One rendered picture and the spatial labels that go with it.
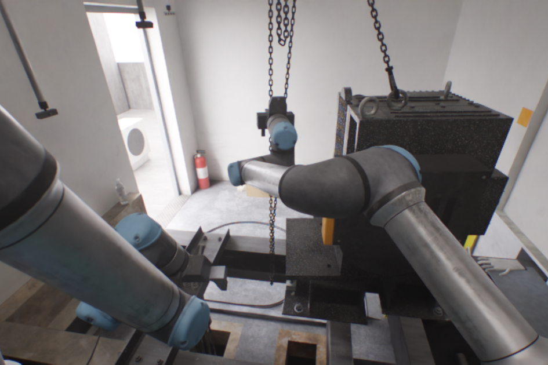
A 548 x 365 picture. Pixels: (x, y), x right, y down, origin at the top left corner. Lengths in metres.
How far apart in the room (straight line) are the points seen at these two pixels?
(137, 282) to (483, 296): 0.47
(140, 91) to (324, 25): 6.04
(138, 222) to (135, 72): 7.88
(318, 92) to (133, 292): 3.14
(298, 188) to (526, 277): 1.73
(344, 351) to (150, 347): 0.84
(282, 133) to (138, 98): 7.82
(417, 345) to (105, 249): 1.39
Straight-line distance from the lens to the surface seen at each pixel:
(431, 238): 0.53
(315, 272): 1.36
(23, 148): 0.27
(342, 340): 1.47
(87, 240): 0.32
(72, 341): 1.72
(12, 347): 1.87
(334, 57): 3.32
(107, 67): 8.20
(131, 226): 0.58
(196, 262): 0.69
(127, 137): 4.65
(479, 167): 1.08
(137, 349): 1.55
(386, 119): 1.01
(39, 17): 2.25
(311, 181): 0.51
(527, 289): 2.03
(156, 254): 0.59
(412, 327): 1.59
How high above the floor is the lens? 1.89
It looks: 29 degrees down
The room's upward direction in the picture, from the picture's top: 2 degrees counter-clockwise
